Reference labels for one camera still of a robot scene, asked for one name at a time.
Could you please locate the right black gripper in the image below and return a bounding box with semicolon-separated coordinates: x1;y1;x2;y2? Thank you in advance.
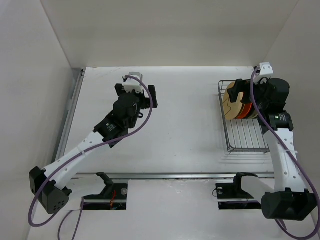
226;76;270;110

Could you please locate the yellow patterned black-rimmed plate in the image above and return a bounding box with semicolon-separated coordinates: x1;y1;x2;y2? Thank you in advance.
237;103;252;119

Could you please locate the large beige plate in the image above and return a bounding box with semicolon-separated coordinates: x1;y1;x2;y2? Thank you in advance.
222;82;244;121

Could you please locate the black glossy plate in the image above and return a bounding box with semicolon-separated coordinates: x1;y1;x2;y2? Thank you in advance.
248;108;258;119

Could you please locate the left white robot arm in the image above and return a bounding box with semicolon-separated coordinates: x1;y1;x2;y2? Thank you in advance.
29;81;158;215

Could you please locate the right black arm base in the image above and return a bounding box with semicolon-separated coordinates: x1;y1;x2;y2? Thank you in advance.
212;172;261;210

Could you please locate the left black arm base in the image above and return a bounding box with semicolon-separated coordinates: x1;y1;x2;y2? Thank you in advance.
83;172;129;211

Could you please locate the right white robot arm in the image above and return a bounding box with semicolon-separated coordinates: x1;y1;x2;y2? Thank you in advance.
224;78;317;221

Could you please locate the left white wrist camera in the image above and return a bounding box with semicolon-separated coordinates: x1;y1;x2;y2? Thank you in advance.
122;72;144;94

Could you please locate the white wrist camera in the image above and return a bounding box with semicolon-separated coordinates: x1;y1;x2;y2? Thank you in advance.
255;62;274;79
122;72;144;94

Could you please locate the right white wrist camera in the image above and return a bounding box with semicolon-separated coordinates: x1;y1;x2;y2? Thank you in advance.
255;62;274;79

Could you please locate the grey wire dish rack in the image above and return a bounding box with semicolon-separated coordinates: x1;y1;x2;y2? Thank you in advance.
218;80;270;154

